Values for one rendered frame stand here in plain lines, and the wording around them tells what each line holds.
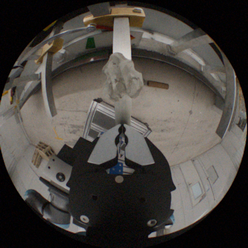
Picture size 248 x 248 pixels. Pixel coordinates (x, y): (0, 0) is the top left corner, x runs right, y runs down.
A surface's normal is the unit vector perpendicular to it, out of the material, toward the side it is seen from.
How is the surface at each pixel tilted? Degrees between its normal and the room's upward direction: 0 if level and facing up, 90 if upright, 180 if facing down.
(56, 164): 90
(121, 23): 0
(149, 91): 0
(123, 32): 0
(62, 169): 90
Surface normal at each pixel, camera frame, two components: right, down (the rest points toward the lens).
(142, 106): -0.02, 0.50
